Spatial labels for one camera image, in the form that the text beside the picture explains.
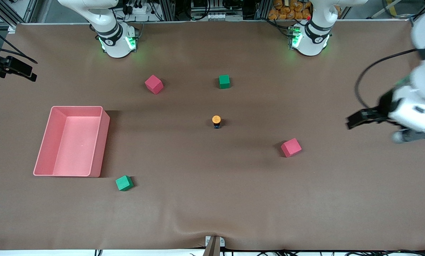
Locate pink foam cube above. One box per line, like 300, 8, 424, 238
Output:
281, 138, 302, 158
144, 74, 164, 95

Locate pink plastic tray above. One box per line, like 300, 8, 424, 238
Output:
33, 106, 111, 178

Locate white power strip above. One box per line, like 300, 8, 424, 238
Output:
122, 0, 149, 15

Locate bag of orange objects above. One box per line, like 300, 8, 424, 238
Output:
268, 0, 312, 20

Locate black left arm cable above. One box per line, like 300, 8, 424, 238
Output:
354, 48, 418, 109

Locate aluminium frame rail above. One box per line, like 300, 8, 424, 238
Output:
410, 0, 425, 25
0, 0, 38, 34

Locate aluminium frame post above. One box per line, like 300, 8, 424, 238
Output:
255, 0, 271, 20
159, 0, 175, 21

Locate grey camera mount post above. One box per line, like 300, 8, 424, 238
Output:
202, 235, 225, 256

